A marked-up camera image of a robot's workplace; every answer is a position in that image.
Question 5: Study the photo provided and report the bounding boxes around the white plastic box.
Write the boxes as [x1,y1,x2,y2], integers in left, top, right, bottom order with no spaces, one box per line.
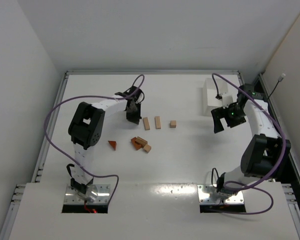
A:
[202,77,233,117]

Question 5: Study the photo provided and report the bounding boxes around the light wood numbered plank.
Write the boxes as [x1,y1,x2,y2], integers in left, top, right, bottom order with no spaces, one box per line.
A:
[142,117,151,131]

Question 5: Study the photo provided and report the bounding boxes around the purple cable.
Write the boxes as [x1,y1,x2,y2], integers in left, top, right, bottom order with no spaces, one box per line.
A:
[207,72,286,215]
[44,73,146,201]

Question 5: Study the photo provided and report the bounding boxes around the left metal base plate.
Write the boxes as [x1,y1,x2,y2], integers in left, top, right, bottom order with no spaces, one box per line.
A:
[63,184,111,205]

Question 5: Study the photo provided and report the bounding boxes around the metal base plate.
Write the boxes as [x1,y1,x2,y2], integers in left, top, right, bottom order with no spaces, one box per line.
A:
[197,184,245,207]
[63,184,111,205]

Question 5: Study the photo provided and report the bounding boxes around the small light wood cube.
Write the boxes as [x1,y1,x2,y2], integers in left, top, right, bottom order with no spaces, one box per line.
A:
[143,144,152,153]

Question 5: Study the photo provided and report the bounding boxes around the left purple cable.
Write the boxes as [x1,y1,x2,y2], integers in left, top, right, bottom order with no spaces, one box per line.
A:
[44,73,146,201]

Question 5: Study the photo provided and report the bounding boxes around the red-brown triangle block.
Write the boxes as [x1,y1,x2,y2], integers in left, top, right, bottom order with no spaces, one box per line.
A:
[108,140,117,151]

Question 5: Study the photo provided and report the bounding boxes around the black cable white plug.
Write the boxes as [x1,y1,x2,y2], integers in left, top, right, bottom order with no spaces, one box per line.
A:
[267,73,286,100]

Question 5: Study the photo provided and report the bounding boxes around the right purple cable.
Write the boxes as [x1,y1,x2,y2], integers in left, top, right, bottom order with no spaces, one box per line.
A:
[207,72,286,215]

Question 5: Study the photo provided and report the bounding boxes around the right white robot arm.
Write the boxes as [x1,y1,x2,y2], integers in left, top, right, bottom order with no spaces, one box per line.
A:
[211,84,291,195]

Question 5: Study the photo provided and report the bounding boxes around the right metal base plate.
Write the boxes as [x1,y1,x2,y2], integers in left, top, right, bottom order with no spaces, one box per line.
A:
[197,184,245,207]

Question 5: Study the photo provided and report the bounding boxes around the light wood plank block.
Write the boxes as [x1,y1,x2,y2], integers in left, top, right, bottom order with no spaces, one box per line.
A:
[154,116,162,130]

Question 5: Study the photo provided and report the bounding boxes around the red-brown arch block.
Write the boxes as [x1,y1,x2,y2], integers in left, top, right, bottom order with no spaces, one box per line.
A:
[130,137,143,151]

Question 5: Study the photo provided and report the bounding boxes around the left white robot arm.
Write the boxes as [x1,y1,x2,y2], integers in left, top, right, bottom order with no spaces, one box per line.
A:
[67,86,145,195]

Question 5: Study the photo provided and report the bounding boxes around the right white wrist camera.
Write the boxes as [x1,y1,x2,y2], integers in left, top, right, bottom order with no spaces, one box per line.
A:
[215,92,234,109]

